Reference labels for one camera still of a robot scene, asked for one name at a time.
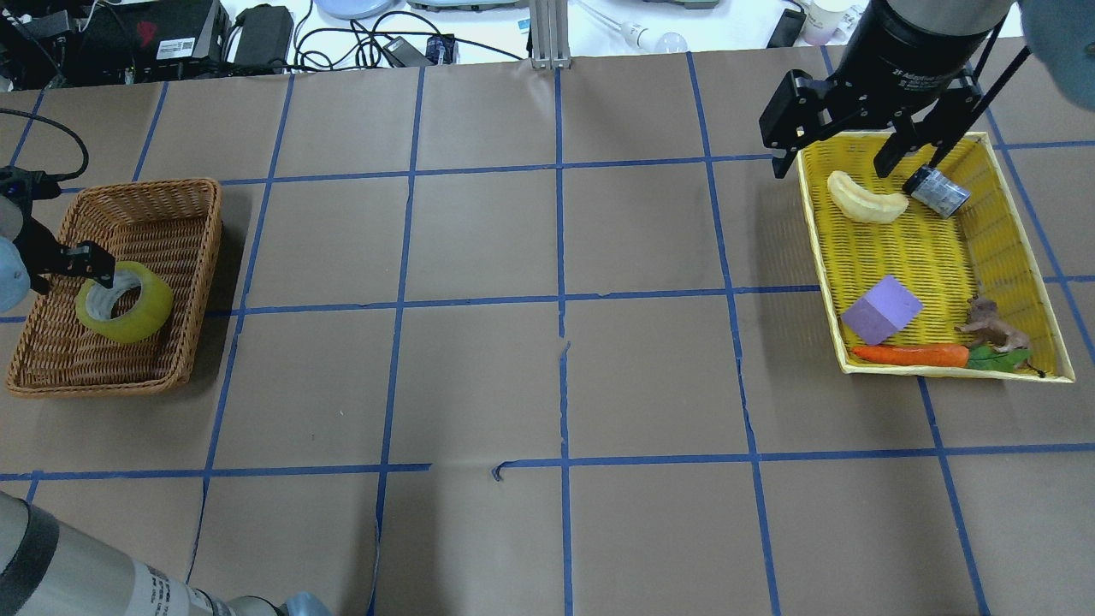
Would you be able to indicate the brown wicker basket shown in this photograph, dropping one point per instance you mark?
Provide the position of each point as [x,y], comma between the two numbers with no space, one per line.
[174,227]

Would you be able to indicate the black power adapter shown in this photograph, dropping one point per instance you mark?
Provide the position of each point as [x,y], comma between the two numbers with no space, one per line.
[264,33]

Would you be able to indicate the pale croissant toy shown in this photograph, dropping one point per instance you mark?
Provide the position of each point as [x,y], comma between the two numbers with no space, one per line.
[861,205]

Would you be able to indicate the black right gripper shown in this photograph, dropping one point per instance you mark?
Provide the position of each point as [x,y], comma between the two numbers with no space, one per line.
[908,44]

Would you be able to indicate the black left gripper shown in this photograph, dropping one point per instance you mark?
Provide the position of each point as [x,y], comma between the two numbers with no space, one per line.
[75,257]

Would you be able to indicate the yellow woven tray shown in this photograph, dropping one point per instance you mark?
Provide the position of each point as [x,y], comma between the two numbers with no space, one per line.
[982,250]

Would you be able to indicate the purple foam cube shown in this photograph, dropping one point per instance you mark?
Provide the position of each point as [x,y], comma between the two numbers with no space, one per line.
[884,310]

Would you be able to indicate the brown toy animal figure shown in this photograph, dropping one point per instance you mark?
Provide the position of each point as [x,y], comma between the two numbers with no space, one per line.
[985,323]

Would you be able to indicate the orange toy carrot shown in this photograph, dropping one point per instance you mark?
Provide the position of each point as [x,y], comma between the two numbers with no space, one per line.
[984,357]

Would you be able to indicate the yellow clear tape roll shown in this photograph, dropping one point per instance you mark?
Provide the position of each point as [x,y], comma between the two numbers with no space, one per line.
[94,305]

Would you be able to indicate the white light bulb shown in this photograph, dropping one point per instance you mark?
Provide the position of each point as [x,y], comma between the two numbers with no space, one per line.
[649,39]

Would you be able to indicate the aluminium frame post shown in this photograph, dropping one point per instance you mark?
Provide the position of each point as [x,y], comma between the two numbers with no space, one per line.
[549,35]

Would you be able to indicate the small silver can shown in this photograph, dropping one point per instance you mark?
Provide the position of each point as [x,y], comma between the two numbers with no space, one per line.
[934,190]

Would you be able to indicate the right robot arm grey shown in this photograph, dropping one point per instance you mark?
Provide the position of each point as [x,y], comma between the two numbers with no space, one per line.
[1058,33]

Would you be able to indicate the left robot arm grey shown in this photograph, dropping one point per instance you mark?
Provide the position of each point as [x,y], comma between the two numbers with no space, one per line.
[51,568]

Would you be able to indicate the black equipment box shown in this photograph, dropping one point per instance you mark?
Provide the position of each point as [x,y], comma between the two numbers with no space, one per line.
[99,43]

